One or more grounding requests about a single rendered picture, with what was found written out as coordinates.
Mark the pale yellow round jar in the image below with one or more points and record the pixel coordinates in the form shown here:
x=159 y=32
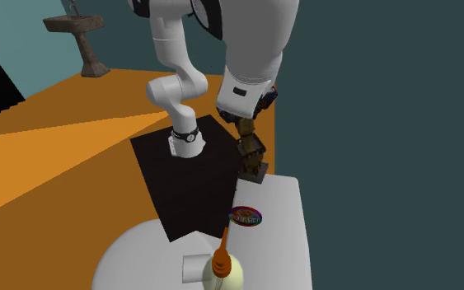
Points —
x=234 y=277

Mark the multicoloured oval disc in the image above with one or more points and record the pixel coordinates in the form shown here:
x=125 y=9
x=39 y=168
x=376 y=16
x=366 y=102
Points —
x=245 y=216

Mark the brown pedestal sink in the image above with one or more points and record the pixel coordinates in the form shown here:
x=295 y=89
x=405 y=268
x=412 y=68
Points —
x=82 y=32

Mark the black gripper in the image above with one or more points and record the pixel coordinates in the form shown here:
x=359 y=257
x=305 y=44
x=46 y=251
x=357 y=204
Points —
x=267 y=100

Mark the orange honey dipper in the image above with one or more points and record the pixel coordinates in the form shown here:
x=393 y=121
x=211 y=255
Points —
x=221 y=263

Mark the brown figure on dark base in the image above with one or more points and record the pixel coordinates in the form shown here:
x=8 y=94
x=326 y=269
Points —
x=251 y=154

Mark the white cylinder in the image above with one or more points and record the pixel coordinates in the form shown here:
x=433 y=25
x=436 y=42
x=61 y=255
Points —
x=193 y=268

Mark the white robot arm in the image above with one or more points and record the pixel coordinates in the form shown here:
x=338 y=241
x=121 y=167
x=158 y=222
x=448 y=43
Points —
x=251 y=36

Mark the dark robot stand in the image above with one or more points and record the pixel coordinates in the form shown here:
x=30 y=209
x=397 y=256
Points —
x=191 y=188

